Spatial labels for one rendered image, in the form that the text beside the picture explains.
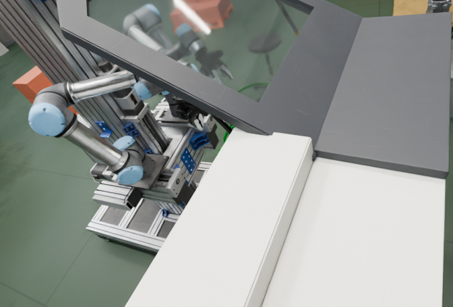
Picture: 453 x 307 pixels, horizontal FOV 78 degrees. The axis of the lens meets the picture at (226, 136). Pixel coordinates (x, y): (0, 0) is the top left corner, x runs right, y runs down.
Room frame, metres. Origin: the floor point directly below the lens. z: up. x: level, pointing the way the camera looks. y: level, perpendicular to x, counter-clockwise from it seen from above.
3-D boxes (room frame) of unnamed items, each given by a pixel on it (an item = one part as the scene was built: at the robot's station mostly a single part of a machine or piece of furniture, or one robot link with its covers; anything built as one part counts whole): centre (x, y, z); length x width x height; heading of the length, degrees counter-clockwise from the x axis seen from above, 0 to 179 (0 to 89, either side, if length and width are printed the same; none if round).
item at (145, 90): (1.07, 0.21, 1.54); 0.11 x 0.11 x 0.08; 4
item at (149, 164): (1.16, 0.50, 1.09); 0.15 x 0.15 x 0.10
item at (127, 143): (1.16, 0.50, 1.20); 0.13 x 0.12 x 0.14; 4
